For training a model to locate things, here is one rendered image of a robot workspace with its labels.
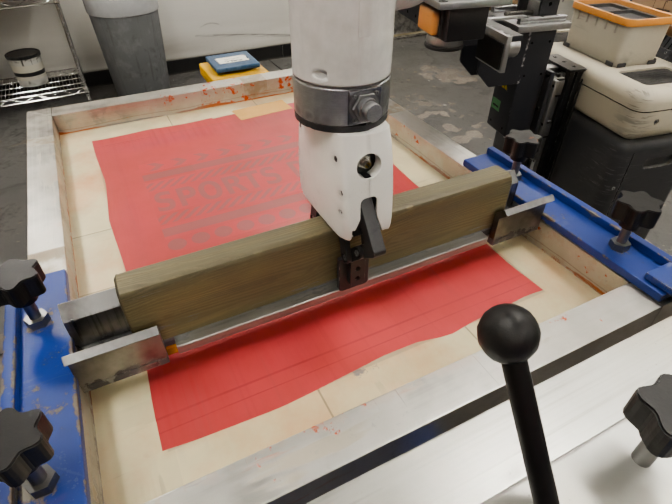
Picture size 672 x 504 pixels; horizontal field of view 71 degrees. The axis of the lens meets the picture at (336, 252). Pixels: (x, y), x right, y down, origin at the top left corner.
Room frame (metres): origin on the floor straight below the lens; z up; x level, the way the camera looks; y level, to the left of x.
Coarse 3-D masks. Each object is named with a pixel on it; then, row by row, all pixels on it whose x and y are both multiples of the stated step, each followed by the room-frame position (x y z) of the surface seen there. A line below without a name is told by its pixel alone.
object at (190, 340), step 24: (456, 240) 0.41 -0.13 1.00; (480, 240) 0.42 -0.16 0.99; (384, 264) 0.37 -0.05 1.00; (408, 264) 0.37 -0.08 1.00; (336, 288) 0.34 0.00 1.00; (360, 288) 0.35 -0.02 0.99; (264, 312) 0.31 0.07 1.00; (288, 312) 0.31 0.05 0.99; (192, 336) 0.28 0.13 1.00; (216, 336) 0.28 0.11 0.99
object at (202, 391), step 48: (96, 144) 0.72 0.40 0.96; (144, 144) 0.72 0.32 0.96; (192, 144) 0.72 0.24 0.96; (144, 192) 0.58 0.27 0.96; (144, 240) 0.47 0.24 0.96; (240, 336) 0.31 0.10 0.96; (288, 336) 0.31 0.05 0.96; (336, 336) 0.31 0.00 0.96; (192, 384) 0.25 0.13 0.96; (240, 384) 0.25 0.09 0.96; (288, 384) 0.25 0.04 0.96; (192, 432) 0.21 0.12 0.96
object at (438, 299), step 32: (224, 128) 0.79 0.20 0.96; (256, 128) 0.79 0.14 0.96; (288, 128) 0.79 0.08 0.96; (480, 256) 0.43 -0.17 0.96; (384, 288) 0.38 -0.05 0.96; (416, 288) 0.38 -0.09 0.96; (448, 288) 0.38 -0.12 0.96; (480, 288) 0.38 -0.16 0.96; (512, 288) 0.38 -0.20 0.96; (384, 320) 0.33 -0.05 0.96; (416, 320) 0.33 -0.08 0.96; (448, 320) 0.33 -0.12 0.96; (384, 352) 0.29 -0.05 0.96
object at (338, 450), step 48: (144, 96) 0.84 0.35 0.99; (192, 96) 0.86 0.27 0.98; (240, 96) 0.91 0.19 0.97; (48, 144) 0.65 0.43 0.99; (432, 144) 0.66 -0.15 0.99; (48, 192) 0.52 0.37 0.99; (48, 240) 0.42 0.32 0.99; (624, 288) 0.34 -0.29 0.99; (576, 336) 0.28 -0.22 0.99; (624, 336) 0.30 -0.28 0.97; (432, 384) 0.23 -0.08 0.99; (480, 384) 0.23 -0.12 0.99; (336, 432) 0.19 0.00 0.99; (384, 432) 0.19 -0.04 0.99; (432, 432) 0.20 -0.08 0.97; (96, 480) 0.16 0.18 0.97; (240, 480) 0.15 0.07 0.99; (288, 480) 0.15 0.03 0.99; (336, 480) 0.16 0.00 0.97
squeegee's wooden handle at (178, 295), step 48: (432, 192) 0.41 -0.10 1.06; (480, 192) 0.43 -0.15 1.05; (240, 240) 0.33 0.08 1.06; (288, 240) 0.33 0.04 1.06; (336, 240) 0.35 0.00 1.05; (384, 240) 0.37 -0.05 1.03; (432, 240) 0.40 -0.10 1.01; (144, 288) 0.27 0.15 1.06; (192, 288) 0.29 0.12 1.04; (240, 288) 0.31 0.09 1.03; (288, 288) 0.33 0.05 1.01
